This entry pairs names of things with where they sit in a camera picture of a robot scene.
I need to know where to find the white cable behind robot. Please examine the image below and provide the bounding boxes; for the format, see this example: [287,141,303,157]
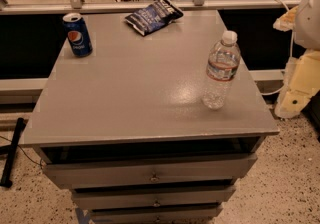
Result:
[259,0,296,97]

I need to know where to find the grey drawer cabinet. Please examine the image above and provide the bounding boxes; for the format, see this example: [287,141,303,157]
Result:
[19,9,281,224]

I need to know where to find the bottom grey drawer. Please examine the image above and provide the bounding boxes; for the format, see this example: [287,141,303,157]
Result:
[90,204,222,224]

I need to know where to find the middle grey drawer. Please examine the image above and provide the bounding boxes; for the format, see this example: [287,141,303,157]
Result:
[72,185,235,210]

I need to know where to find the grey drawer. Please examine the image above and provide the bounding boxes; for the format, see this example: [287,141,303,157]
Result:
[72,185,235,210]
[90,204,222,224]
[44,153,257,189]

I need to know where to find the top grey drawer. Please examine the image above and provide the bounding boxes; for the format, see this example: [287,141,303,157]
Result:
[44,153,257,189]

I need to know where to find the blue Pepsi can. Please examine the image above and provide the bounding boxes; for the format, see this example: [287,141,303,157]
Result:
[63,13,93,57]

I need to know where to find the clear plastic water bottle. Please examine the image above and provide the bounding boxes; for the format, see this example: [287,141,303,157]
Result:
[202,30,241,110]

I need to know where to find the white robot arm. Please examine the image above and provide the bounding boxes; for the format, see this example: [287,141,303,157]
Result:
[273,0,320,118]

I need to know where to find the dark blue chip bag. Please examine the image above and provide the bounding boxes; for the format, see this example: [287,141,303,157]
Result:
[124,0,183,36]

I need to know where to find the black metal stand leg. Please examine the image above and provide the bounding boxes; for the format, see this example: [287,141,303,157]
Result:
[0,118,26,188]

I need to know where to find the thin black floor cable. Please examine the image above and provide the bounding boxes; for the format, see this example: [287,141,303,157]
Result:
[0,135,44,168]

